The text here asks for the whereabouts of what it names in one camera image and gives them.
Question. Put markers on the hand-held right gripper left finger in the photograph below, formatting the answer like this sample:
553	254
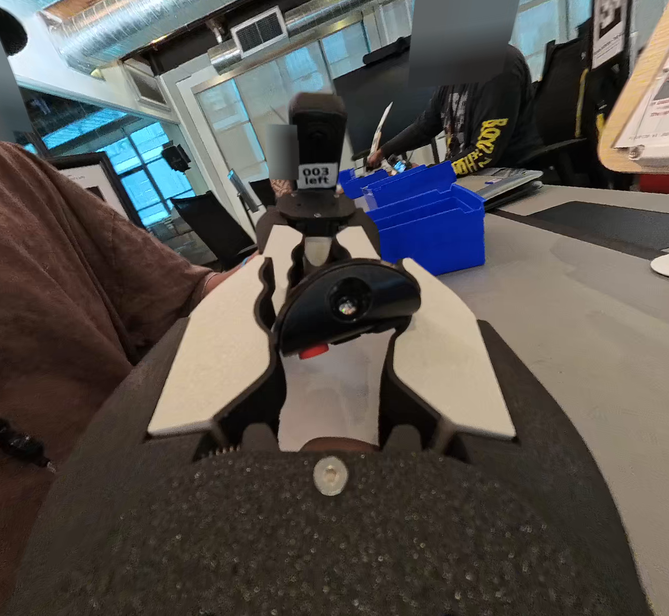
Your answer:
209	365

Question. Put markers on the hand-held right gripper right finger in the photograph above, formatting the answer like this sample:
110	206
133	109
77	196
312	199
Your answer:
454	375

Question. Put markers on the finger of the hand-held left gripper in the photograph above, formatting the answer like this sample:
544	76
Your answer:
360	244
282	255

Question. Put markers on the black remote control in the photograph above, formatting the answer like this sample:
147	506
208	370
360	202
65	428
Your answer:
313	307

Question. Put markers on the blue plastic bin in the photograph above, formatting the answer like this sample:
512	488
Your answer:
413	182
434	239
355	184

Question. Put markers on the grey desk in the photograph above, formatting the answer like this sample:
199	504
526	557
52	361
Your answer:
575	339

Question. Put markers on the white desk stand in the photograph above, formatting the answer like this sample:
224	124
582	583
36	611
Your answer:
661	265

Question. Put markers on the small tilted screen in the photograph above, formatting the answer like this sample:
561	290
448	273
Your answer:
243	190

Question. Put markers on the black partition panel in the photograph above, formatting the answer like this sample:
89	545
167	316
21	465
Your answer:
376	103

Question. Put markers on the person in brown shirt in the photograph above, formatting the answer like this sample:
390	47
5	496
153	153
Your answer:
78	286

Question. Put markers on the grey laptop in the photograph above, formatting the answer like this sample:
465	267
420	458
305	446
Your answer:
507	184

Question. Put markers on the white air vent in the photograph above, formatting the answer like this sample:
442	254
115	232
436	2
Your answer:
258	30

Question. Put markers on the black jacket with yellow stripe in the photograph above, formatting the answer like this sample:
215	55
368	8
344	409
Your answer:
569	103

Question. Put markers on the wooden instruction board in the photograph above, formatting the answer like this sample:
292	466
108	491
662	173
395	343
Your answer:
627	119

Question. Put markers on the black framed marker sign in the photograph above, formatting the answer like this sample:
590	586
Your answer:
611	4

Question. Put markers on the black floor lamp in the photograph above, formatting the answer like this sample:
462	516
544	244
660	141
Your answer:
10	30

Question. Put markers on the black camera on stand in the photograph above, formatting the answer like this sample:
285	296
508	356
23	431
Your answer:
176	156

